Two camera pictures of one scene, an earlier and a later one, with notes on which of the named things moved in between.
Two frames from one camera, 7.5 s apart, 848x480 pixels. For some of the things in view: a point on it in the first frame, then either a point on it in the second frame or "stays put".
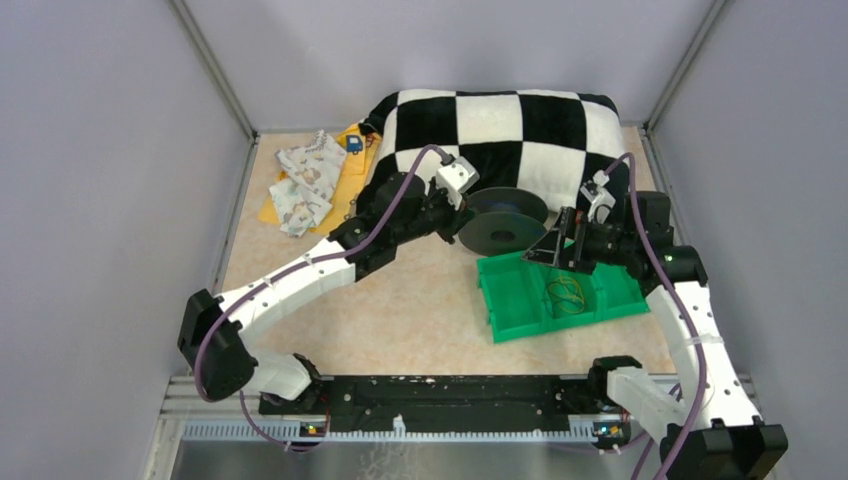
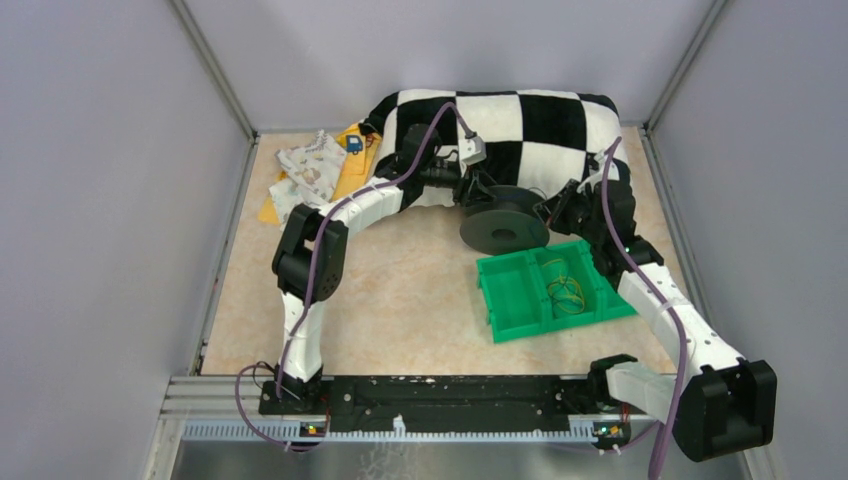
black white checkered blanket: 544,141 stays put
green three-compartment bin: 523,298 stays put
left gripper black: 456,218 -> 464,194
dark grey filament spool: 503,221 stays put
